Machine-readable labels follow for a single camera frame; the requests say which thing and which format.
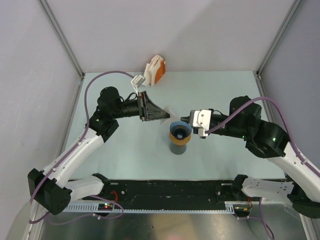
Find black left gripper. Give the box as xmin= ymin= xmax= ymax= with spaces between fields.
xmin=111 ymin=91 xmax=170 ymax=122

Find blue glass dripper cone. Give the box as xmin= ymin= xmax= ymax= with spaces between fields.
xmin=169 ymin=121 xmax=193 ymax=140

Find single white paper filter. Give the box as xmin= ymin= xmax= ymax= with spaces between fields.
xmin=160 ymin=105 xmax=180 ymax=125

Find white paper coffee filters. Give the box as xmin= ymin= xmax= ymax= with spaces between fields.
xmin=143 ymin=54 xmax=164 ymax=87

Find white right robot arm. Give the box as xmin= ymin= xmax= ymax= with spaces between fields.
xmin=181 ymin=95 xmax=320 ymax=219

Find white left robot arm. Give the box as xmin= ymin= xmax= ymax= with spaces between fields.
xmin=27 ymin=86 xmax=170 ymax=215

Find orange filter box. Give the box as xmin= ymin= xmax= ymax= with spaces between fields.
xmin=152 ymin=57 xmax=166 ymax=85

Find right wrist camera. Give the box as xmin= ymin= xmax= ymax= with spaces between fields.
xmin=188 ymin=109 xmax=212 ymax=131

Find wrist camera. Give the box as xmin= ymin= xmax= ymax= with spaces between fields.
xmin=130 ymin=74 xmax=146 ymax=94
xmin=188 ymin=109 xmax=212 ymax=131

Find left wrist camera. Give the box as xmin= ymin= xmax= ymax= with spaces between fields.
xmin=130 ymin=74 xmax=146 ymax=94

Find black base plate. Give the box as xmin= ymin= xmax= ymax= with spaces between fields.
xmin=98 ymin=179 xmax=249 ymax=211

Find white cable duct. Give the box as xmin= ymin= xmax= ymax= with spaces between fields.
xmin=62 ymin=202 xmax=235 ymax=214

